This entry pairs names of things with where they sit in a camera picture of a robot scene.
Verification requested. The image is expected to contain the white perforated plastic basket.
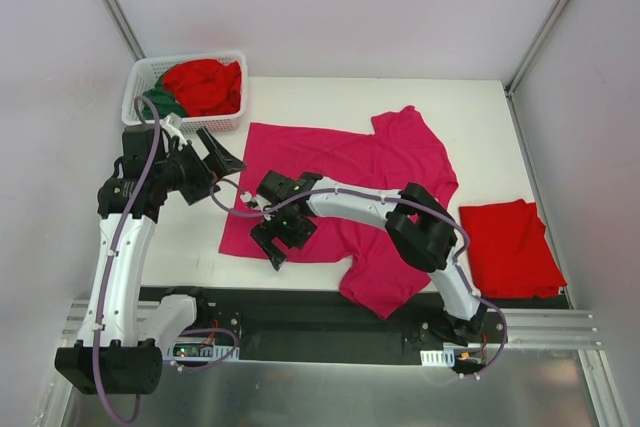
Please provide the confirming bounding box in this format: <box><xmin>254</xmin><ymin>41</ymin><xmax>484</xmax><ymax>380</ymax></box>
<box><xmin>121</xmin><ymin>50</ymin><xmax>248</xmax><ymax>133</ymax></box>

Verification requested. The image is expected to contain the pink t shirt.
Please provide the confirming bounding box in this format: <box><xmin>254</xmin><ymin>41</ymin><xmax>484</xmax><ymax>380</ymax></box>
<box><xmin>240</xmin><ymin>106</ymin><xmax>458</xmax><ymax>319</ymax></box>

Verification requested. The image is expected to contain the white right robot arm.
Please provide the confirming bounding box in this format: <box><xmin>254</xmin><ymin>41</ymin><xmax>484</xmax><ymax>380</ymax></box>
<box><xmin>250</xmin><ymin>171</ymin><xmax>487</xmax><ymax>342</ymax></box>

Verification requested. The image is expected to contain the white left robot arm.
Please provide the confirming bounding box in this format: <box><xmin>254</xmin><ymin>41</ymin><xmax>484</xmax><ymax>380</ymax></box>
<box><xmin>54</xmin><ymin>125</ymin><xmax>246</xmax><ymax>395</ymax></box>

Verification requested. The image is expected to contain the green t shirt in basket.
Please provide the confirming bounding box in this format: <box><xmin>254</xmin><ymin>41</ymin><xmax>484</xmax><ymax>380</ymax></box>
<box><xmin>143</xmin><ymin>88</ymin><xmax>189</xmax><ymax>119</ymax></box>

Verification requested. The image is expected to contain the red t shirt in basket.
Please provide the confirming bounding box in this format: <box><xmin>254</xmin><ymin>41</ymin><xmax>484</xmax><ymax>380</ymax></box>
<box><xmin>160</xmin><ymin>59</ymin><xmax>243</xmax><ymax>117</ymax></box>

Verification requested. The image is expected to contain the folded red t shirt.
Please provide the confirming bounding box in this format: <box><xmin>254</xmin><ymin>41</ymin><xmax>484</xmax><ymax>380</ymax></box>
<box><xmin>459</xmin><ymin>199</ymin><xmax>567</xmax><ymax>299</ymax></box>

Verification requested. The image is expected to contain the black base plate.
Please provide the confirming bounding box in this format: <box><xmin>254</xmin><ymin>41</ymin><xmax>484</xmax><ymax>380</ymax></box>
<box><xmin>138</xmin><ymin>286</ymin><xmax>506</xmax><ymax>366</ymax></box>

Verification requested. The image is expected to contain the right aluminium frame post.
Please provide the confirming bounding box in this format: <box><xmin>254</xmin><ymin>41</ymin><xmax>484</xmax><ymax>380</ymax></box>
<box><xmin>504</xmin><ymin>0</ymin><xmax>573</xmax><ymax>99</ymax></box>

